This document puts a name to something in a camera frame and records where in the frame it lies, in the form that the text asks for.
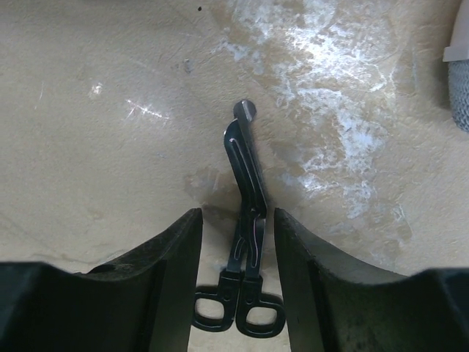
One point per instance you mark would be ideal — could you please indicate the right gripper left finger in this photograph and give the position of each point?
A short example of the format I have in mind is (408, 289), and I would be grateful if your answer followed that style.
(140, 301)

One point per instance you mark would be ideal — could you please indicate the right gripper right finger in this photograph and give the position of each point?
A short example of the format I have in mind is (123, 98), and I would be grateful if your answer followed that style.
(336, 302)

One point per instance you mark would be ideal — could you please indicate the black handled scissors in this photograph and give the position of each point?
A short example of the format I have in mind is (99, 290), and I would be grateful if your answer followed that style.
(239, 289)

